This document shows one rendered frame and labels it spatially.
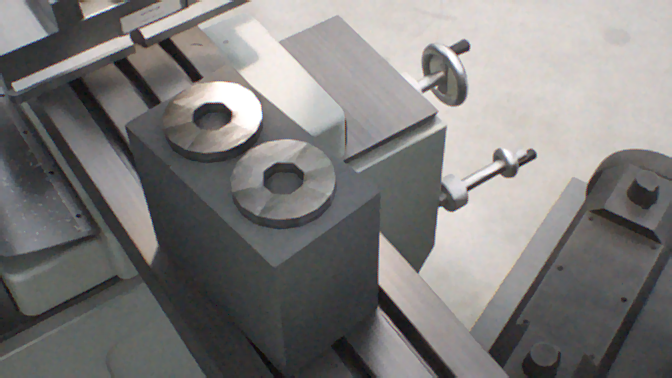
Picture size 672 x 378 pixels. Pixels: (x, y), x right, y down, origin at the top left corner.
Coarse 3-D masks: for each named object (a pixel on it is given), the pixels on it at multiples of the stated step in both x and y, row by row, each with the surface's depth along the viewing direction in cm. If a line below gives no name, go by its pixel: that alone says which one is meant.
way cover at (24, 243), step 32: (0, 96) 125; (0, 128) 120; (32, 128) 121; (0, 160) 116; (32, 160) 117; (0, 192) 112; (32, 192) 113; (64, 192) 114; (0, 224) 108; (32, 224) 109; (64, 224) 110
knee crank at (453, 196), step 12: (492, 156) 162; (504, 156) 159; (516, 156) 161; (528, 156) 164; (492, 168) 159; (504, 168) 160; (516, 168) 159; (444, 180) 156; (456, 180) 155; (468, 180) 158; (480, 180) 158; (444, 192) 156; (456, 192) 155; (444, 204) 157; (456, 204) 155
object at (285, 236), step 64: (128, 128) 85; (192, 128) 83; (256, 128) 83; (192, 192) 80; (256, 192) 78; (320, 192) 78; (192, 256) 91; (256, 256) 76; (320, 256) 79; (256, 320) 86; (320, 320) 86
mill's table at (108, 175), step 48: (144, 48) 120; (192, 48) 120; (48, 96) 114; (96, 96) 114; (144, 96) 117; (96, 144) 109; (96, 192) 106; (144, 240) 100; (384, 240) 99; (192, 288) 96; (384, 288) 95; (192, 336) 93; (240, 336) 92; (384, 336) 92; (432, 336) 92
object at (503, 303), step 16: (576, 192) 169; (560, 208) 167; (576, 208) 167; (544, 224) 165; (560, 224) 165; (544, 240) 162; (528, 256) 160; (544, 256) 160; (512, 272) 158; (528, 272) 158; (512, 288) 156; (496, 304) 154; (512, 304) 154; (480, 320) 152; (496, 320) 152; (480, 336) 150; (496, 336) 150
